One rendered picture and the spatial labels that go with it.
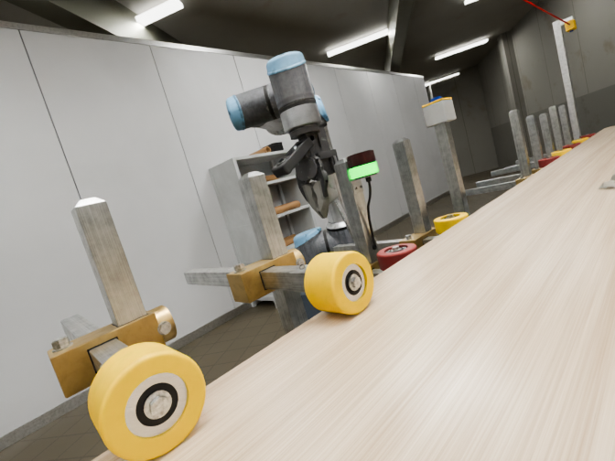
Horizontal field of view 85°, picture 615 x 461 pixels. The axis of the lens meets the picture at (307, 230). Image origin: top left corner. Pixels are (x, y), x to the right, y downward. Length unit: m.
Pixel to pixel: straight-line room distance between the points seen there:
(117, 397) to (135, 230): 3.02
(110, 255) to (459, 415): 0.41
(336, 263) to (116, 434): 0.26
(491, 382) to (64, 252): 3.04
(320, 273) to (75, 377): 0.30
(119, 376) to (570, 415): 0.30
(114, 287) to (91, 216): 0.09
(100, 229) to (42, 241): 2.65
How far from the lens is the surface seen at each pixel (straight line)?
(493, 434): 0.26
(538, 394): 0.29
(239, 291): 0.57
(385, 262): 0.67
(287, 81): 0.81
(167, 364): 0.31
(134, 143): 3.49
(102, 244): 0.49
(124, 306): 0.50
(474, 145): 12.82
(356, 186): 0.76
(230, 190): 3.50
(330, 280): 0.41
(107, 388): 0.31
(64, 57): 3.62
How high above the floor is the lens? 1.07
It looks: 7 degrees down
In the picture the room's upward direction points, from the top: 16 degrees counter-clockwise
